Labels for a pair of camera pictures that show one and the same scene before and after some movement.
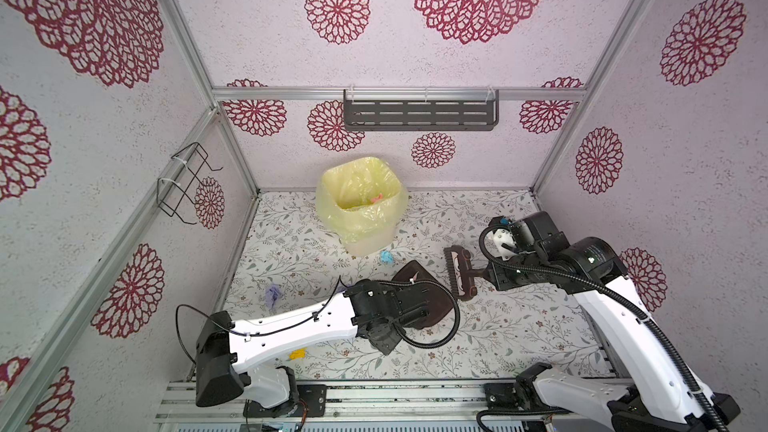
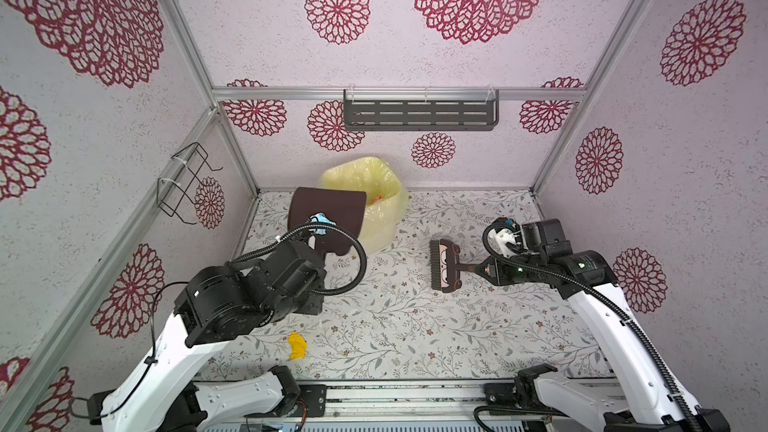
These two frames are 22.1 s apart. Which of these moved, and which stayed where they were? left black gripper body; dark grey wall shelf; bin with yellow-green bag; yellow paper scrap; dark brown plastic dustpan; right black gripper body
Moved: left black gripper body; dark brown plastic dustpan; yellow paper scrap
Stayed: bin with yellow-green bag; right black gripper body; dark grey wall shelf
